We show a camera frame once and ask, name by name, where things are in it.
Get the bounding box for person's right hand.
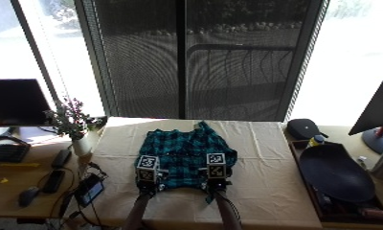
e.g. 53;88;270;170
199;168;234;196

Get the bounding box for person's left hand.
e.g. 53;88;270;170
136;169;170;196

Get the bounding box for teal plaid shirt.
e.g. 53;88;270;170
133;120;239;205

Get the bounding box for white marker cube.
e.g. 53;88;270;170
205;152;227;179
136;154;161;183

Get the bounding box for beige tablecloth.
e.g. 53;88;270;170
78;117;325;230

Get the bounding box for black smartphone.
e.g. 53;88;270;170
73;181;106;208

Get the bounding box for white plant pot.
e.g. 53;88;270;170
71;131;93;157

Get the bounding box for dark wooden tray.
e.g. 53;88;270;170
288;139;383;225

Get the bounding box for black remote control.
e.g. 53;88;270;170
49;148;73;170

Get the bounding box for black flat device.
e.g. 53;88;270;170
41;169;67;195

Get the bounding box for black zip case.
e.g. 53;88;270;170
284;118;329;141

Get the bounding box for yellow bottle with blue cap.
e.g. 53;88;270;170
306;134;327;149

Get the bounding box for small flowering plant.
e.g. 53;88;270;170
43;97;109;141

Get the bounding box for dark computer mouse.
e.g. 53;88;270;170
16;186;41;208

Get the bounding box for yellow pencil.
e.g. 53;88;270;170
0;162;41;169

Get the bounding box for black keyboard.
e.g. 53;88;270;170
0;142;32;164

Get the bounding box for dark mesh window screen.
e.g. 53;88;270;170
73;0;332;123

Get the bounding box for dark red object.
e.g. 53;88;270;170
360;207;383;221

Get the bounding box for black computer monitor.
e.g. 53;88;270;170
0;78;52;142

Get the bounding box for black balcony railing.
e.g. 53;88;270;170
185;43;296;100

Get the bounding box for black monitor with red stand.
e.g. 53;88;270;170
347;77;383;155

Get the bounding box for black cable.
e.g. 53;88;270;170
48;162;110;230

